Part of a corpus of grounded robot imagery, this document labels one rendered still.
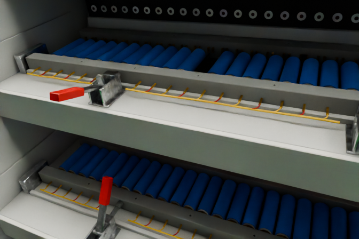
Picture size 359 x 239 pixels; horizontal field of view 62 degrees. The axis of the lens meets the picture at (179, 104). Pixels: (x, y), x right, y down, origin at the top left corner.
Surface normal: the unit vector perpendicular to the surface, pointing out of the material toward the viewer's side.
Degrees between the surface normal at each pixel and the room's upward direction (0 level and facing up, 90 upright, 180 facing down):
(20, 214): 23
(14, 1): 90
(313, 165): 113
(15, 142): 90
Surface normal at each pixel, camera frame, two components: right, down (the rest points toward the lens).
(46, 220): -0.08, -0.84
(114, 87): 0.91, 0.15
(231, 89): -0.40, 0.52
